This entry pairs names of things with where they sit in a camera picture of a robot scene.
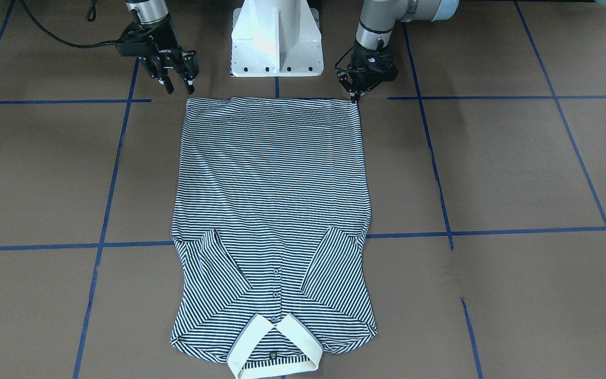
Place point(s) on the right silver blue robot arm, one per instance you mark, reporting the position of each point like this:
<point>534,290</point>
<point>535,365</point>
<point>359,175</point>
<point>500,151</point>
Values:
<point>148,12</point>

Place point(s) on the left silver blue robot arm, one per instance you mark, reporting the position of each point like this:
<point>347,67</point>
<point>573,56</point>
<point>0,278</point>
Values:
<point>378,18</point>

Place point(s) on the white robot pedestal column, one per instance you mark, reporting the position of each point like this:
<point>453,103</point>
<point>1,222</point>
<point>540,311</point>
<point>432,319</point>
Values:
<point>276,39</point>

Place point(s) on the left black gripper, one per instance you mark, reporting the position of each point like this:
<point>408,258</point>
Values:
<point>372,73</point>

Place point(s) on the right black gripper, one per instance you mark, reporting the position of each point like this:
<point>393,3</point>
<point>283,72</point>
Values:
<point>164,46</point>

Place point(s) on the navy white striped polo shirt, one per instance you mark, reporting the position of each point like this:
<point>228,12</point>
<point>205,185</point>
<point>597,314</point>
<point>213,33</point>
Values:
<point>272,211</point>

